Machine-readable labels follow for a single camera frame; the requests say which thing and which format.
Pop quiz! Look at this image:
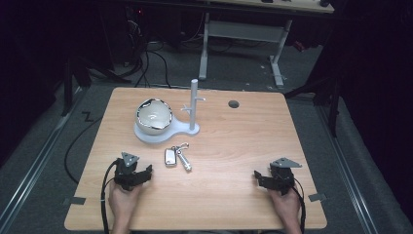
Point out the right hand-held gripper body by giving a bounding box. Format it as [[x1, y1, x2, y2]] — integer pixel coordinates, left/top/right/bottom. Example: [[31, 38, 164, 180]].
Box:
[[268, 157, 303, 196]]

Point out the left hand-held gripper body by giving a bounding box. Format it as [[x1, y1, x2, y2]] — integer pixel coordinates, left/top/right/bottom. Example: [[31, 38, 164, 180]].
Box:
[[113, 151, 143, 192]]

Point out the person's right hand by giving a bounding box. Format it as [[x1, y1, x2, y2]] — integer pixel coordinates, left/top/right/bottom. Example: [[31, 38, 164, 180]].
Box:
[[267, 187, 303, 224]]

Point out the person's left hand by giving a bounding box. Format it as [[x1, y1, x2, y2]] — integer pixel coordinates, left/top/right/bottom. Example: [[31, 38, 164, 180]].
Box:
[[107, 179, 144, 226]]

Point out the silver key bunch with fob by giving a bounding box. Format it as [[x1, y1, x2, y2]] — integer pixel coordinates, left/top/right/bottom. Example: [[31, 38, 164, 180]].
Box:
[[164, 141, 193, 173]]

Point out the grey tape strip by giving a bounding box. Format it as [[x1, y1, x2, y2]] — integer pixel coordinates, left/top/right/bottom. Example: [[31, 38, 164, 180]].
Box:
[[62, 196, 87, 207], [307, 192, 327, 203]]

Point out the white key stand with pegs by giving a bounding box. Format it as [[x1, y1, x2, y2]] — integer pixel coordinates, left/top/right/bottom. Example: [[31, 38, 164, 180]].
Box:
[[133, 78, 207, 144]]

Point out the white bowl with silver rim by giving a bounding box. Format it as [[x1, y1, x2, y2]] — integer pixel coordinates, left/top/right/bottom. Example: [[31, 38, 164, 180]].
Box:
[[133, 97, 173, 137]]

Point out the black stand leg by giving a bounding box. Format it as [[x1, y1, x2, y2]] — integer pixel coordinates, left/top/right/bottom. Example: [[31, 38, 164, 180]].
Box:
[[283, 72, 342, 138], [59, 57, 132, 118]]

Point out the desk with white legs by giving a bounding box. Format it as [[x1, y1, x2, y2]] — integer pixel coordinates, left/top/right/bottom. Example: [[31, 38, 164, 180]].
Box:
[[181, 0, 335, 88]]

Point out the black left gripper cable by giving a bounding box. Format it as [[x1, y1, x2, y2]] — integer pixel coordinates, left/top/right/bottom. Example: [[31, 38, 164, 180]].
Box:
[[99, 158, 122, 234]]

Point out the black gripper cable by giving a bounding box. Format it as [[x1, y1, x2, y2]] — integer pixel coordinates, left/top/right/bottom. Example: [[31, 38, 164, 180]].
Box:
[[291, 181, 308, 234], [99, 158, 122, 234]]

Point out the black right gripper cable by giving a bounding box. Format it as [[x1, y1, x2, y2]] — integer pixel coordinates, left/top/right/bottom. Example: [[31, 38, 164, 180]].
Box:
[[291, 181, 308, 234]]

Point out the black floor cable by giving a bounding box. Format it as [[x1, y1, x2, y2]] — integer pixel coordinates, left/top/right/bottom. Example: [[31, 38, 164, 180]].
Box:
[[63, 115, 104, 185]]

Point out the metal floor rail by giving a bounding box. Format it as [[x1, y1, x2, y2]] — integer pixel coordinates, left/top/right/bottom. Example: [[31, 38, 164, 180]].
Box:
[[316, 103, 381, 234], [0, 85, 86, 234]]

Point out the bundle of black cables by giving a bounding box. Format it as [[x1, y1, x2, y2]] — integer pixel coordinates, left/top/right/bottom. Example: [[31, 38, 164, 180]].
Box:
[[115, 6, 173, 90]]

